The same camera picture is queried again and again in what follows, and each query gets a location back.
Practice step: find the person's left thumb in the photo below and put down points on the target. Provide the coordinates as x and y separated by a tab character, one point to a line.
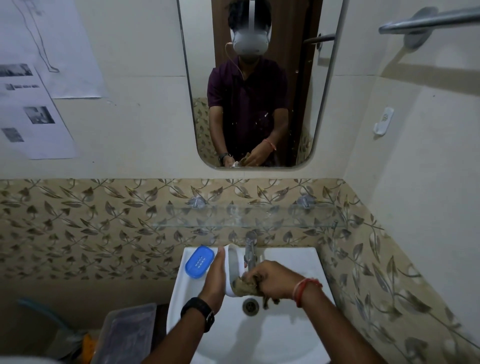
221	260

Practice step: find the black wristwatch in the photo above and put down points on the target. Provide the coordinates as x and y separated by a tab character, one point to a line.
198	310

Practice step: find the chrome faucet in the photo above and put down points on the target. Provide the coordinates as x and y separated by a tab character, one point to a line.
250	251

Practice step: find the metal sink drain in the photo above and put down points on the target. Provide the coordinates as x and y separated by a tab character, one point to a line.
250	306

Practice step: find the white plastic mug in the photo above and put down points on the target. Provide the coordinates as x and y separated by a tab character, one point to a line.
234	262

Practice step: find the clear plastic container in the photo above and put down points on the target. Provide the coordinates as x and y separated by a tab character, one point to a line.
125	335

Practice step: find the orange plastic object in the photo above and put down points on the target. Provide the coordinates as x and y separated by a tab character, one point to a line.
86	345

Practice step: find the blue soap dish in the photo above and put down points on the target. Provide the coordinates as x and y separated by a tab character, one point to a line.
199	261

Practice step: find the person's left hand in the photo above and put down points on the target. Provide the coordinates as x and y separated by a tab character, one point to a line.
213	285

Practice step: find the white adhesive wall hook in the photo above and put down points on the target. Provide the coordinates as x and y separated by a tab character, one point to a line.
384	120

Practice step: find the paper sheet with photos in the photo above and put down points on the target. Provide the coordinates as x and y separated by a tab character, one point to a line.
33	112

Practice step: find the person's right hand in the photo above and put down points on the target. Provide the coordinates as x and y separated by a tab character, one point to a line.
279	279

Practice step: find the chrome towel bar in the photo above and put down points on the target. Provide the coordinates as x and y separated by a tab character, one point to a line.
423	22

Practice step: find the brown cleaning cloth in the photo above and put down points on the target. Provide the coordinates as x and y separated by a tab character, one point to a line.
245	288

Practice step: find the glass wall shelf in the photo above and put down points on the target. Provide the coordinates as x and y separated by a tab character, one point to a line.
262	217

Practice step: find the rounded wall mirror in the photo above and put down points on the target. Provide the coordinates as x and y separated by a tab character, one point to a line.
258	75

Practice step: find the white ceramic sink basin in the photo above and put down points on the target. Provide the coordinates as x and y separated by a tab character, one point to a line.
285	337

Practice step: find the person's right forearm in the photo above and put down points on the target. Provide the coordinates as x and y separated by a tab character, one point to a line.
337	330

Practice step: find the person's left forearm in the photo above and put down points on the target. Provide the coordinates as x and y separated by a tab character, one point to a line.
176	341

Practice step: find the paper sheet with line drawing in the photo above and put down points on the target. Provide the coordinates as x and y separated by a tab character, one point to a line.
71	45

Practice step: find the person's right fingers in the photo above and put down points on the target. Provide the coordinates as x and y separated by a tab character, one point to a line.
258	273

